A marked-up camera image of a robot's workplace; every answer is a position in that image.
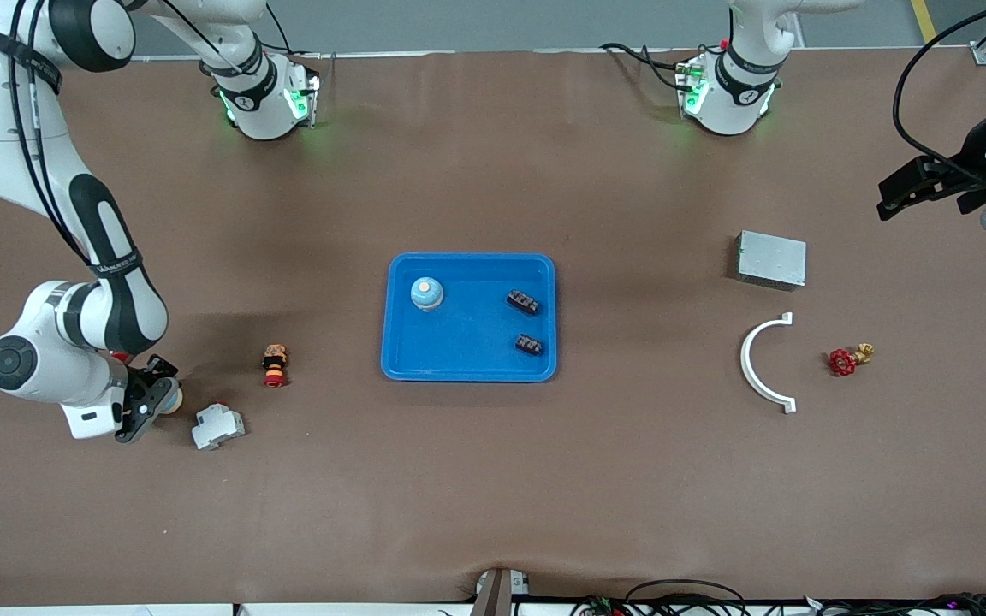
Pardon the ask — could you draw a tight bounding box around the brown table mat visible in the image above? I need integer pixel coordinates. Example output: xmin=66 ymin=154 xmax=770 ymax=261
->
xmin=0 ymin=47 xmax=986 ymax=608

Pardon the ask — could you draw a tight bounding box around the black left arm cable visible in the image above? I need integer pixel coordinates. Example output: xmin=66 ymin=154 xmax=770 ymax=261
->
xmin=891 ymin=0 xmax=986 ymax=172

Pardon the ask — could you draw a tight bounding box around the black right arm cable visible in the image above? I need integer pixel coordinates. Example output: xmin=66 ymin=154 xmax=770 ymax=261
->
xmin=5 ymin=0 xmax=96 ymax=262

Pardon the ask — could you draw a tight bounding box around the grey metal box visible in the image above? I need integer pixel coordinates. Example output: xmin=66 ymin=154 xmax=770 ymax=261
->
xmin=734 ymin=229 xmax=808 ymax=290

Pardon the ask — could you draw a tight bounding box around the red handle brass valve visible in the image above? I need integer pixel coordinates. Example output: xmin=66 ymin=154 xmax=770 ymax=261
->
xmin=828 ymin=342 xmax=876 ymax=378

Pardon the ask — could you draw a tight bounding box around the grey metal mount post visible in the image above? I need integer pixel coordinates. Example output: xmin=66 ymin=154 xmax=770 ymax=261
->
xmin=472 ymin=567 xmax=532 ymax=616

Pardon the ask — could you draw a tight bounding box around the black left base cable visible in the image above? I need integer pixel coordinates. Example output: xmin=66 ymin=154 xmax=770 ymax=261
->
xmin=600 ymin=41 xmax=699 ymax=91

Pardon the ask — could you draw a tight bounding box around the red orange push button switch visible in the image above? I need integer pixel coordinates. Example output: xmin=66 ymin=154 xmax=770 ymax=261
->
xmin=261 ymin=343 xmax=290 ymax=388

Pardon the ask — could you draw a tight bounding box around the white circuit breaker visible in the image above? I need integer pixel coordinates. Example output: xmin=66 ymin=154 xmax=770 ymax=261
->
xmin=191 ymin=402 xmax=247 ymax=452

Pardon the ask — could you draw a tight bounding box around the black cable bundle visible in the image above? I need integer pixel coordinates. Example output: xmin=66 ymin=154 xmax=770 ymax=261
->
xmin=570 ymin=578 xmax=986 ymax=616

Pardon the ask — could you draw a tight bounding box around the blue plastic tray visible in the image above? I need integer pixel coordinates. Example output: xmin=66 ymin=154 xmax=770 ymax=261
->
xmin=380 ymin=252 xmax=559 ymax=383

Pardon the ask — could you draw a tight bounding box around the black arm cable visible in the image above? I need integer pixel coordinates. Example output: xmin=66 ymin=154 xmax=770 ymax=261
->
xmin=891 ymin=0 xmax=986 ymax=172
xmin=5 ymin=0 xmax=96 ymax=262

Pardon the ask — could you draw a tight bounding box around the white curved plastic bracket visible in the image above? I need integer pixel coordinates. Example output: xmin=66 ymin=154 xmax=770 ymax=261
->
xmin=739 ymin=311 xmax=799 ymax=415

